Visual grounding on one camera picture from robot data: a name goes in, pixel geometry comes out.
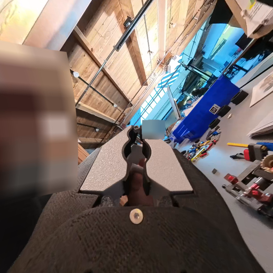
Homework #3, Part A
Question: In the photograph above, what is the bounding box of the grey and red lego model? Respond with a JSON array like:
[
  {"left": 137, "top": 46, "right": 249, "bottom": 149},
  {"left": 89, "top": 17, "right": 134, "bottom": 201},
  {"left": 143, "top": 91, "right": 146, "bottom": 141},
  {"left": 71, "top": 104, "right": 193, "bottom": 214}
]
[{"left": 222, "top": 155, "right": 273, "bottom": 218}]

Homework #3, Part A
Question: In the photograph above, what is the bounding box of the large paned window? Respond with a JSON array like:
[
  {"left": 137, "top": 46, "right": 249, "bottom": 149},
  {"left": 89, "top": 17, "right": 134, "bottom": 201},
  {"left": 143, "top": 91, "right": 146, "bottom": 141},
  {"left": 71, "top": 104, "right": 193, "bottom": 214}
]
[{"left": 130, "top": 70, "right": 182, "bottom": 126}]

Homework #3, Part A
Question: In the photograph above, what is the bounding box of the long black ceiling track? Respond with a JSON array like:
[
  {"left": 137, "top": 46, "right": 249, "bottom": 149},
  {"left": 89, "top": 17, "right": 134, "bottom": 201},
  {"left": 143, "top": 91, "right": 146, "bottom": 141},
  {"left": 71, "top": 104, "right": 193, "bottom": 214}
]
[{"left": 115, "top": 0, "right": 154, "bottom": 51}]

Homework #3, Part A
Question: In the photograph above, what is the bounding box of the lego instruction booklet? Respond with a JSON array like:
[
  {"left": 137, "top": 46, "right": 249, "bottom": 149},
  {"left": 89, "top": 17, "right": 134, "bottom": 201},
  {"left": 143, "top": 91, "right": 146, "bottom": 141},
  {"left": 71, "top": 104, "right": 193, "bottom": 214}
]
[{"left": 249, "top": 71, "right": 273, "bottom": 107}]

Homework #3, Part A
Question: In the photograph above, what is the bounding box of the black and red lego assembly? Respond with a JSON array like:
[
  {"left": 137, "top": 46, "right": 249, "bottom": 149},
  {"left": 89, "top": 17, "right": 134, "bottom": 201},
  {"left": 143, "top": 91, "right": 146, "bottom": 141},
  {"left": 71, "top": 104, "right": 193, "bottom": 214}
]
[{"left": 230, "top": 143, "right": 273, "bottom": 162}]

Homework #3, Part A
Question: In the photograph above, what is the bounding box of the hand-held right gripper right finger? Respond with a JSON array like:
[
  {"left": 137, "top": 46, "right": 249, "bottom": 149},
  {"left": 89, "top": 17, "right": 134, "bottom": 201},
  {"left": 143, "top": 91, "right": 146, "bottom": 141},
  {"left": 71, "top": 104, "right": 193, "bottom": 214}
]
[{"left": 142, "top": 139, "right": 194, "bottom": 196}]

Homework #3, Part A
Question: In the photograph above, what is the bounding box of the person's left hand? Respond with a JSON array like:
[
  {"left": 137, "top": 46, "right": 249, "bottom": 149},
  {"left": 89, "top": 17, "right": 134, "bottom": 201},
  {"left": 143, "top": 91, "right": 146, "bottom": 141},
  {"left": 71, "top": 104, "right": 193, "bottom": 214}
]
[{"left": 128, "top": 159, "right": 154, "bottom": 206}]

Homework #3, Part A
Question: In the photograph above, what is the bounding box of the cardboard lego box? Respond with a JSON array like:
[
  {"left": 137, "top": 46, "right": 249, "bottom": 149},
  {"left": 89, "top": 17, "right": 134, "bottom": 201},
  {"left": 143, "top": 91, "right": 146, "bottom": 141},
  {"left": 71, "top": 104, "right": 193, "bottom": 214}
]
[{"left": 225, "top": 0, "right": 273, "bottom": 39}]

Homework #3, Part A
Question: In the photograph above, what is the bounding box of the pile of loose lego pieces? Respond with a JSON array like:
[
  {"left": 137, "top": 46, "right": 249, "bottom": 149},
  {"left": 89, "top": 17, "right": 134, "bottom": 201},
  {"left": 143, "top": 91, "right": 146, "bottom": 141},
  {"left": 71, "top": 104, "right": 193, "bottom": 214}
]
[{"left": 181, "top": 126, "right": 222, "bottom": 162}]

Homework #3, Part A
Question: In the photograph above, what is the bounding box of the white ceiling device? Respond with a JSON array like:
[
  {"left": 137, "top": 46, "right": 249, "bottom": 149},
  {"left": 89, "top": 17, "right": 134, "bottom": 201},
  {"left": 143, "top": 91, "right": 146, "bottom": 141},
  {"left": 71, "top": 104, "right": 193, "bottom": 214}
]
[{"left": 167, "top": 55, "right": 180, "bottom": 73}]

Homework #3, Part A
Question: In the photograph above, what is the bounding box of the blue plastic bin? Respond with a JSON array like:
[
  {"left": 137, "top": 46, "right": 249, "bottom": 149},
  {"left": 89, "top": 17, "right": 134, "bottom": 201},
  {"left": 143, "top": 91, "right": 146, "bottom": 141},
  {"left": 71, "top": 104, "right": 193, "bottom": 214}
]
[{"left": 172, "top": 75, "right": 240, "bottom": 143}]

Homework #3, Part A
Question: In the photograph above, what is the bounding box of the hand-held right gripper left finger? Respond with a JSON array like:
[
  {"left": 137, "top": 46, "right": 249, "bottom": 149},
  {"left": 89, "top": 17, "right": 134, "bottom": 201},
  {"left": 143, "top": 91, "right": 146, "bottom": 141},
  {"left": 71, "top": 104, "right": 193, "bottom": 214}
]
[{"left": 79, "top": 125, "right": 141, "bottom": 194}]

